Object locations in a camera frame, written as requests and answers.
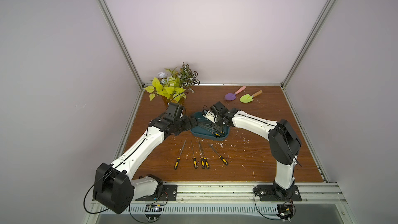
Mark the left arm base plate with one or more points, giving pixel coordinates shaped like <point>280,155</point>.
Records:
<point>163,192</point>

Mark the teal plastic storage box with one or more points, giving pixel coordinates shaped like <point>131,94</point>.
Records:
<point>201,133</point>

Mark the green toy shovel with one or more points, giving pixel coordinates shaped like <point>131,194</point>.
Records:
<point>247,98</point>

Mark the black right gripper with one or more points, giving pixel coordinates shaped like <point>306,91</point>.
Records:
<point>219,124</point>

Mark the left electronics board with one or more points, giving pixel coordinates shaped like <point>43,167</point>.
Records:
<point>153,212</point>

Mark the right electronics board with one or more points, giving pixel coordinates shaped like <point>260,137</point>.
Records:
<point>285,212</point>

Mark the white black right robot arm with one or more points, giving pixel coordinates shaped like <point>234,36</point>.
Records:
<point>283,141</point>

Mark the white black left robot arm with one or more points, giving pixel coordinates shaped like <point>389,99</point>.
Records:
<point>115,186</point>

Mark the potted green artificial plant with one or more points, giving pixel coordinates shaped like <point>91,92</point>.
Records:
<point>173,85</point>

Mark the aluminium front rail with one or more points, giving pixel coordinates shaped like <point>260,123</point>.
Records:
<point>209,198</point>

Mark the electronics board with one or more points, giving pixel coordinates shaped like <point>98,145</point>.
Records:
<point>285,212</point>
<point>153,212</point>

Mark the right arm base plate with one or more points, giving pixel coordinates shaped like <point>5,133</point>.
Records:
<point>264,193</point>

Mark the purple toy shovel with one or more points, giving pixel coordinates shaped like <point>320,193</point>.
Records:
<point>232,96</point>

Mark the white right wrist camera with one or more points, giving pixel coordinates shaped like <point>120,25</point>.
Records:
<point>209,116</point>

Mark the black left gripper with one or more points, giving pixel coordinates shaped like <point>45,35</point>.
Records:
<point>188,125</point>

